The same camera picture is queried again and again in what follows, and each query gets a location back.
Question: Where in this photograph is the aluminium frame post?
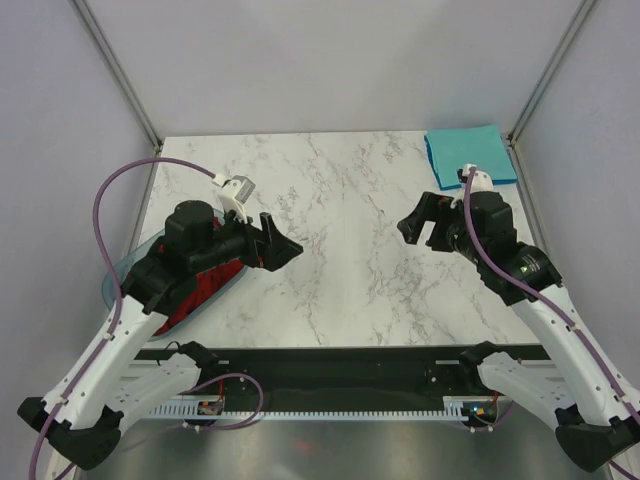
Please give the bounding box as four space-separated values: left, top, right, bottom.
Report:
67 0 165 151
505 0 601 146

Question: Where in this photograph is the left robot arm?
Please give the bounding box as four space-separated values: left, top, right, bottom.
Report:
18 200 303 470

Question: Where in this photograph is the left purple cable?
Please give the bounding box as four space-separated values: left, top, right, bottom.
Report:
27 157 224 480

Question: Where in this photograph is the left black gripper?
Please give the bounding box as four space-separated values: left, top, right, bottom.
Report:
191 204 303 273

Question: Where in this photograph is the transparent blue plastic basket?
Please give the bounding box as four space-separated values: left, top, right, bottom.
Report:
103 209 246 341

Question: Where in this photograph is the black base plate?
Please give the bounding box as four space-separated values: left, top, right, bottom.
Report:
134 344 551 414

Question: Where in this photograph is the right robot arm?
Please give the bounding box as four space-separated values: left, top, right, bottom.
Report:
397 191 639 472

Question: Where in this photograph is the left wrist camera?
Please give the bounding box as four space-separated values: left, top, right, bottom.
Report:
213 174 255 224

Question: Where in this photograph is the right aluminium frame post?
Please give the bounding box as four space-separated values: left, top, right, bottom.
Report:
505 0 601 146

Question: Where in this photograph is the left aluminium frame post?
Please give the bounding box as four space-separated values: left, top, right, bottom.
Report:
67 0 165 151

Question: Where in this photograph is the folded teal t-shirt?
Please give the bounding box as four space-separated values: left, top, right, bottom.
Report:
424 123 516 185

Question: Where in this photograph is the white slotted cable duct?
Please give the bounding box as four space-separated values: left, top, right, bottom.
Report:
143 396 496 422

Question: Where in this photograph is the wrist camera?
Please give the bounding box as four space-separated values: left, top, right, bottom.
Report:
213 174 255 224
451 163 494 208

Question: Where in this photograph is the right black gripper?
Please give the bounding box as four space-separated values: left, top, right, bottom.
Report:
398 190 487 265

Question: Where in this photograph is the red t-shirt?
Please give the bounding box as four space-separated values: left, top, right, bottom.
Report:
148 201 245 339

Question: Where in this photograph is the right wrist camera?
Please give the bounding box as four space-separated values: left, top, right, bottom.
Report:
451 163 494 208

